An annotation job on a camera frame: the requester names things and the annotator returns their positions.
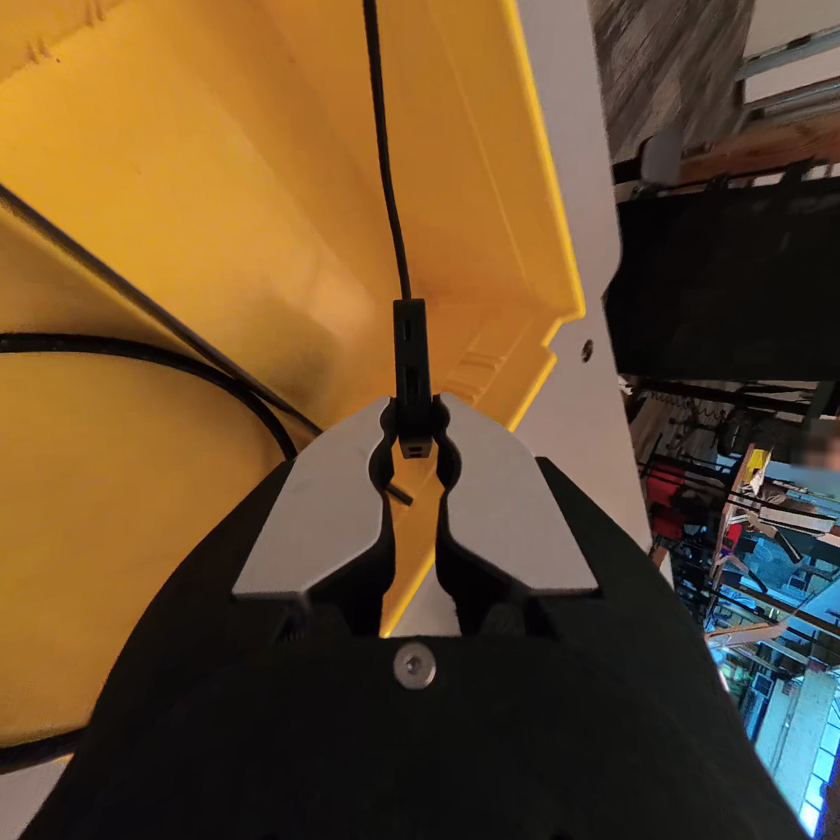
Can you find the yellow plastic bin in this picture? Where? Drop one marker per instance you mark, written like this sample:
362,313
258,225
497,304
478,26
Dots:
197,164

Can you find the black equipment case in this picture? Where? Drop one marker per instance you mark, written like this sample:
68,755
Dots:
722,275

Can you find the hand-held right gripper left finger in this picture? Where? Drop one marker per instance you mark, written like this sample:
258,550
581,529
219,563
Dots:
308,525

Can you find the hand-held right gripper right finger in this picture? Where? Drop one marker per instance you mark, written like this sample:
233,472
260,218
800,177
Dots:
518,525

